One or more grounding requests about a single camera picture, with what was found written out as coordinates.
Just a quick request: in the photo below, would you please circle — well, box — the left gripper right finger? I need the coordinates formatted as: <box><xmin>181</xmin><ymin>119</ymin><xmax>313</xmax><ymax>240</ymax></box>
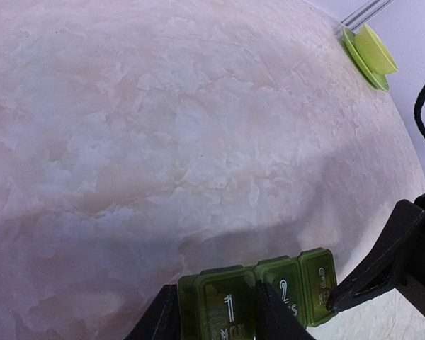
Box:
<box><xmin>256</xmin><ymin>280</ymin><xmax>315</xmax><ymax>340</ymax></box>

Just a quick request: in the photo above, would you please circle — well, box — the green saucer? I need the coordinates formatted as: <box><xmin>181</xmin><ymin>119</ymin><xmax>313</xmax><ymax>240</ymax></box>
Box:
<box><xmin>342</xmin><ymin>27</ymin><xmax>390</xmax><ymax>92</ymax></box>

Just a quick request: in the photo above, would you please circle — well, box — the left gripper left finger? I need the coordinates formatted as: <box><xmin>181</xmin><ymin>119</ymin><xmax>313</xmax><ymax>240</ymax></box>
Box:
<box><xmin>124</xmin><ymin>284</ymin><xmax>181</xmax><ymax>340</ymax></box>

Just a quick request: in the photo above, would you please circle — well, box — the green weekly pill organizer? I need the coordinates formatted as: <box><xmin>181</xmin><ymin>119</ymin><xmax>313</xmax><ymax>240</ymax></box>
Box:
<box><xmin>178</xmin><ymin>248</ymin><xmax>336</xmax><ymax>339</ymax></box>

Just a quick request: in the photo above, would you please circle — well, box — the green bowl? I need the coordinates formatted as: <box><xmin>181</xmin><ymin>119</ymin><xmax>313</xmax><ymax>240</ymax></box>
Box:
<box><xmin>354</xmin><ymin>24</ymin><xmax>399</xmax><ymax>75</ymax></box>

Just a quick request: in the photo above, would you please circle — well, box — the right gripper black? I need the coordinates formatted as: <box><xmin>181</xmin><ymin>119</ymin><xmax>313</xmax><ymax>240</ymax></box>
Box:
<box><xmin>326</xmin><ymin>194</ymin><xmax>425</xmax><ymax>317</ymax></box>

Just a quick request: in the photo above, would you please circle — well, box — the right aluminium frame post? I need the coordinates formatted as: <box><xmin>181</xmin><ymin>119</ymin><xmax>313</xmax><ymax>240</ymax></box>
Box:
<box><xmin>341</xmin><ymin>0</ymin><xmax>394</xmax><ymax>30</ymax></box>

